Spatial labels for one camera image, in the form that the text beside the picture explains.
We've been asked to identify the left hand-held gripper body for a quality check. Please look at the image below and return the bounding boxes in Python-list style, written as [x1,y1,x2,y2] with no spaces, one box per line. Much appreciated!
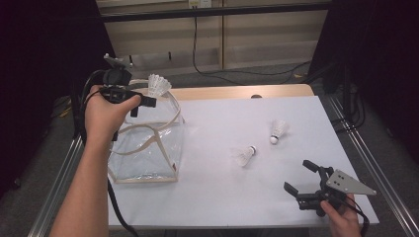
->
[98,53,143,119]

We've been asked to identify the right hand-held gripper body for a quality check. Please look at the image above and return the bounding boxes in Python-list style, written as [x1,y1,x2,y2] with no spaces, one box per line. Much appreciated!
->
[296,166,377,218]

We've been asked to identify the white shuttlecock blue band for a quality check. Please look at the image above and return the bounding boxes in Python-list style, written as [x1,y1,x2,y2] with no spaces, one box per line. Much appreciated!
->
[146,73,173,99]

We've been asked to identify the white shuttlecock plain cork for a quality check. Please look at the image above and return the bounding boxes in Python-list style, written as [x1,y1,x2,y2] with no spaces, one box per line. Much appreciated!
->
[269,118,290,145]

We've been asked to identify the transparent bag with beige trim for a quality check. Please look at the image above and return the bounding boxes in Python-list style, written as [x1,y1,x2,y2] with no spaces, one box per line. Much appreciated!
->
[108,78,186,185]

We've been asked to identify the white shuttlecock black band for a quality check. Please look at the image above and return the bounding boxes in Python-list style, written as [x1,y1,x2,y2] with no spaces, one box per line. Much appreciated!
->
[231,145,258,168]

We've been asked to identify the person's right hand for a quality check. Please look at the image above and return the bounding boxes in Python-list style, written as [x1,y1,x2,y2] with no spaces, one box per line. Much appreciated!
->
[319,193,363,237]

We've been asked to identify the person's left hand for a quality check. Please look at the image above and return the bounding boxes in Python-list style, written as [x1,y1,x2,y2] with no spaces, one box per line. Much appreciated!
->
[84,84,143,147]

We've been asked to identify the black metal stand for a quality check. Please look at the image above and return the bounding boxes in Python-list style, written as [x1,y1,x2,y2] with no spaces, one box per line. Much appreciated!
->
[70,78,83,137]

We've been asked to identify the white table mat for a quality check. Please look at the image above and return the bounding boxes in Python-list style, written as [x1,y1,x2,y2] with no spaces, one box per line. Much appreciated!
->
[108,95,380,230]

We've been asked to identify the black curtain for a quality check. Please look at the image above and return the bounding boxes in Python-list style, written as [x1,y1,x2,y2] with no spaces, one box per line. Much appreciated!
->
[307,0,419,162]
[0,0,117,198]

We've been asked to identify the black horizontal metal bar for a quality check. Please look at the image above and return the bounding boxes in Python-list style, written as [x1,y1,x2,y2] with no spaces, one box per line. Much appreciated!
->
[100,2,332,24]

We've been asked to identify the aluminium floor rail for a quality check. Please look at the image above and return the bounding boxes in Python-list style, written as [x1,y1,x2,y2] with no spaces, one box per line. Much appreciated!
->
[28,132,83,237]
[325,95,419,237]

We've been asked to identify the right hand-held gripper black cable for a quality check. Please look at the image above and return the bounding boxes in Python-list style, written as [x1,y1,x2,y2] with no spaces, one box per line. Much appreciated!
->
[332,196,370,237]

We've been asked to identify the yellow floor cable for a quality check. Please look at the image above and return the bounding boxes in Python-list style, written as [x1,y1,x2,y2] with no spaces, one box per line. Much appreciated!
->
[58,104,73,119]

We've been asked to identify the black wall cable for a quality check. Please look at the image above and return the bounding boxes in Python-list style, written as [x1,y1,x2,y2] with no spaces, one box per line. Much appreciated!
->
[192,16,312,87]

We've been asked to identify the black floor cables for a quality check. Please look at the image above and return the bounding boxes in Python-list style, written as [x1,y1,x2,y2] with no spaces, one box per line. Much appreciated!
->
[330,85,367,134]

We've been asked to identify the white wall socket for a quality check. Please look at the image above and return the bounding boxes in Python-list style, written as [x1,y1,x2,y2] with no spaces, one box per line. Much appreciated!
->
[188,0,212,9]

